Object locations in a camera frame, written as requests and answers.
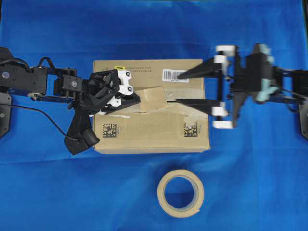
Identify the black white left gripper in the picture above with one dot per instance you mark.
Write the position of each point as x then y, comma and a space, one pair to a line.
108, 91

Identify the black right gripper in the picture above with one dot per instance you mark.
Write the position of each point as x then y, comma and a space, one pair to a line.
246, 82

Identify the beige tape strip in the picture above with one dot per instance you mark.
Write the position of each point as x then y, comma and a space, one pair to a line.
152, 99

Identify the brown cardboard box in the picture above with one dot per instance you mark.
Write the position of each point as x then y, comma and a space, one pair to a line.
174, 129

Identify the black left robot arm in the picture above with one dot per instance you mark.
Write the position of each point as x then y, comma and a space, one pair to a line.
43, 82

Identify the beige tape roll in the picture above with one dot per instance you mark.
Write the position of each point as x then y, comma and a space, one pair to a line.
180, 193

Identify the blue table cloth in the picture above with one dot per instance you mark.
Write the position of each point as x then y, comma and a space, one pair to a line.
255, 176

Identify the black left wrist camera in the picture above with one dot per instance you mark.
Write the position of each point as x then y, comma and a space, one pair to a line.
81, 137

